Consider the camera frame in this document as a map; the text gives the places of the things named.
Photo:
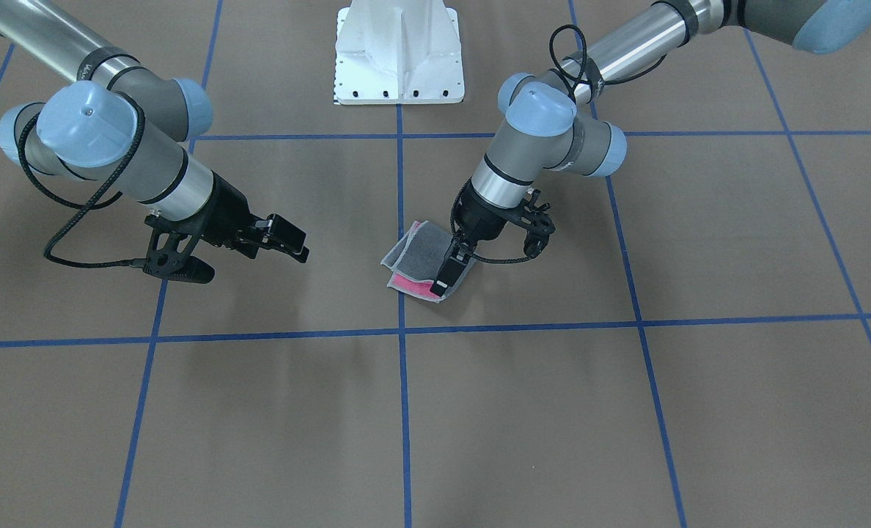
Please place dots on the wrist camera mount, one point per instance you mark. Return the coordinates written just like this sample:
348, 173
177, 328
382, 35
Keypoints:
535, 219
169, 253

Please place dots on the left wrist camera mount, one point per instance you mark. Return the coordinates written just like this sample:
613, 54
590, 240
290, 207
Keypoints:
535, 219

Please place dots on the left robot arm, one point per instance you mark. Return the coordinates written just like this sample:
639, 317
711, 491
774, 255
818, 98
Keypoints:
543, 128

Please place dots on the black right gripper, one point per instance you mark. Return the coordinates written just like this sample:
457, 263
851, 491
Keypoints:
228, 212

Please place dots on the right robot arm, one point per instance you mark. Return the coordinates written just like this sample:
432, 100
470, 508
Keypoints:
118, 129

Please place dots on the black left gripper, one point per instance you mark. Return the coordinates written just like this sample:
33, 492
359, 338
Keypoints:
478, 221

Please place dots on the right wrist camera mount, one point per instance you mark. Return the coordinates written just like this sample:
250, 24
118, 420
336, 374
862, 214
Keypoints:
169, 253

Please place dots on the pink and grey towel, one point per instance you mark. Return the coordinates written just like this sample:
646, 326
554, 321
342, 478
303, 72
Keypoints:
416, 259

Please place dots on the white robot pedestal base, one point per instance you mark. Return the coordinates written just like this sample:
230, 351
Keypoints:
398, 53

